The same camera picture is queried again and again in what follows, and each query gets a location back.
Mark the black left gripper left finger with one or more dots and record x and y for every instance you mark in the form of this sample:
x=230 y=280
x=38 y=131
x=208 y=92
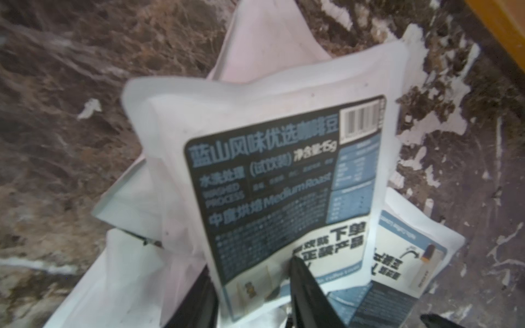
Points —
x=199 y=308

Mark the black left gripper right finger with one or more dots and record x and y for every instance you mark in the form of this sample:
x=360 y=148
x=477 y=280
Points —
x=310 y=307

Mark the blue coffee bag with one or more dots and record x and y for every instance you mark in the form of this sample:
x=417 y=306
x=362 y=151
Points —
x=410 y=251
x=290 y=165

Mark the orange wooden three-tier shelf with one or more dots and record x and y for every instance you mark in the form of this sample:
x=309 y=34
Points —
x=505 y=20

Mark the plain white bag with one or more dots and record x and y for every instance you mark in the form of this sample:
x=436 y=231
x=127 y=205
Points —
x=135 y=282

